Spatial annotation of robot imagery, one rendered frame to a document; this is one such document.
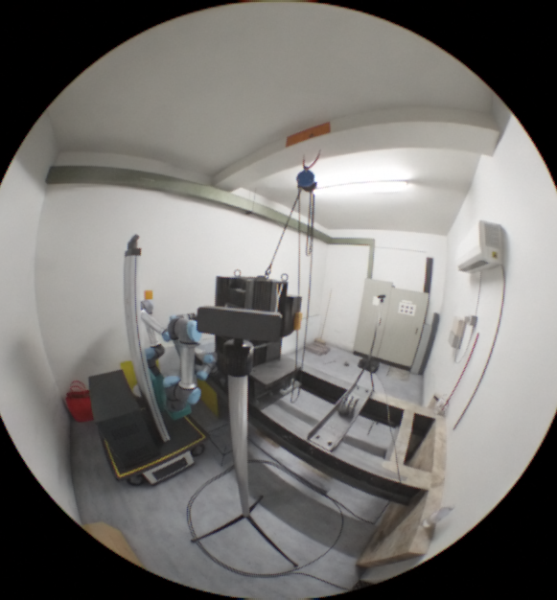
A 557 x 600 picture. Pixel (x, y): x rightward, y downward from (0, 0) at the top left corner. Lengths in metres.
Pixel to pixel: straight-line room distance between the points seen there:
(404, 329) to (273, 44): 4.20
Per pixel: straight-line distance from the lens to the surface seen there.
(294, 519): 1.76
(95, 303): 2.16
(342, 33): 1.24
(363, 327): 4.11
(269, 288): 1.46
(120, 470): 1.72
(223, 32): 1.28
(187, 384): 1.18
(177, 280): 2.27
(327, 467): 1.52
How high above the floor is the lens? 1.69
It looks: 9 degrees down
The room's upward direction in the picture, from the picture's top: 5 degrees clockwise
